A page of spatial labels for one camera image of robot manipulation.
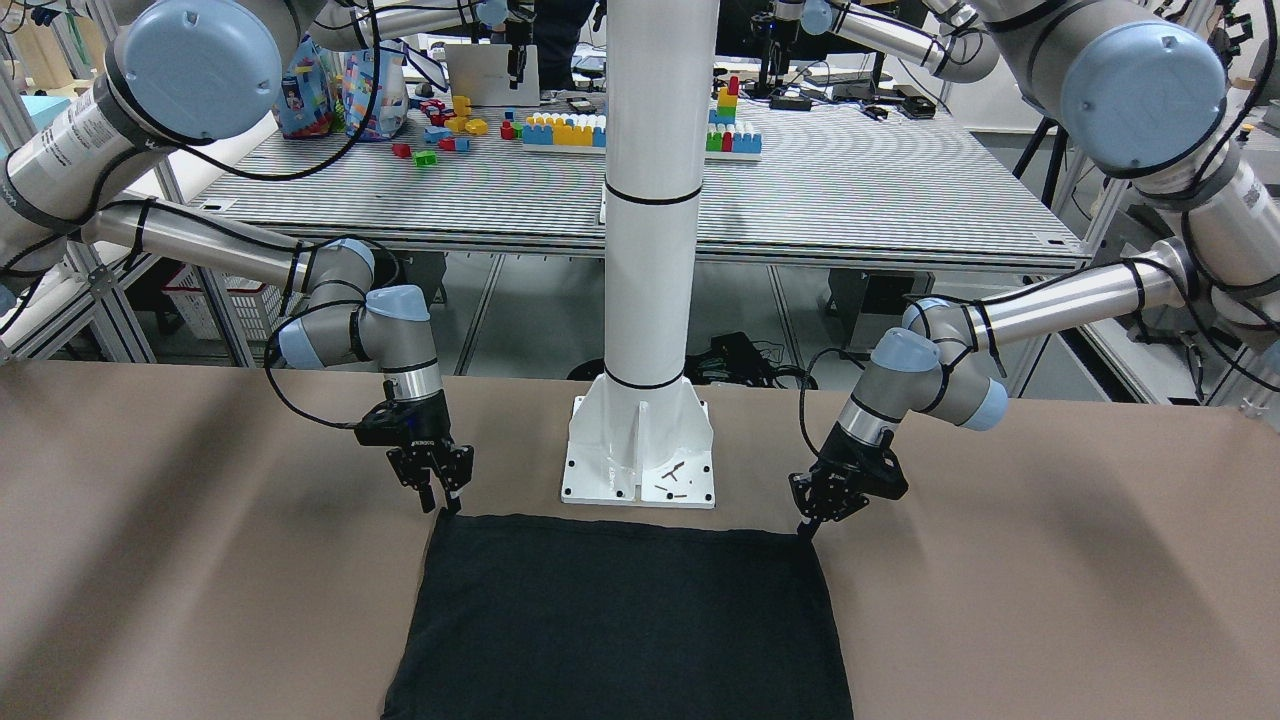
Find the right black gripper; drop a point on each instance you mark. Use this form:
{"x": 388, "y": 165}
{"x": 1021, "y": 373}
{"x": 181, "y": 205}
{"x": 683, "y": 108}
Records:
{"x": 428, "y": 421}

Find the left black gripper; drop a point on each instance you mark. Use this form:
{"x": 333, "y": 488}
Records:
{"x": 838, "y": 466}

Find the dark garment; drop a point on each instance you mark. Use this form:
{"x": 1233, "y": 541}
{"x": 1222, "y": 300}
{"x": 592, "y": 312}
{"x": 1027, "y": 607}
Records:
{"x": 521, "y": 617}

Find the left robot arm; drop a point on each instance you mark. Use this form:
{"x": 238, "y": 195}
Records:
{"x": 1142, "y": 98}

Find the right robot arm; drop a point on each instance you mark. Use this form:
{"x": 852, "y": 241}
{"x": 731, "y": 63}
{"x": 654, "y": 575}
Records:
{"x": 181, "y": 75}

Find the striped metal side table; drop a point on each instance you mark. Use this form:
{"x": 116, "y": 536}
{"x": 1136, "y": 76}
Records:
{"x": 830, "y": 187}

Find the toy brick row on plate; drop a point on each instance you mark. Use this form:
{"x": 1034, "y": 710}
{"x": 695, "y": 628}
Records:
{"x": 562, "y": 132}

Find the colourful toy brick bag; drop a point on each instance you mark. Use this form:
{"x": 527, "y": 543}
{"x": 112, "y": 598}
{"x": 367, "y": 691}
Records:
{"x": 377, "y": 89}

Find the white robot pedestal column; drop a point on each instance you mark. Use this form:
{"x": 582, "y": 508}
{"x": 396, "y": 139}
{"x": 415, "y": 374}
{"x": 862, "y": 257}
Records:
{"x": 641, "y": 436}

